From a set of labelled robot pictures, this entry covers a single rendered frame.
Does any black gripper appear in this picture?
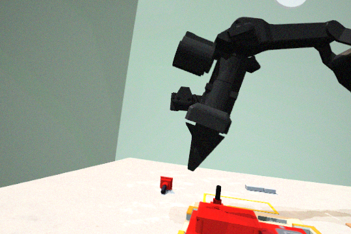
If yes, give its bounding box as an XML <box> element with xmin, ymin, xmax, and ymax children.
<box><xmin>185</xmin><ymin>79</ymin><xmax>239</xmax><ymax>171</ymax></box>

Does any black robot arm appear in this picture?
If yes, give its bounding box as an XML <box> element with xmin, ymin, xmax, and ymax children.
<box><xmin>170</xmin><ymin>16</ymin><xmax>351</xmax><ymax>111</ymax></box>

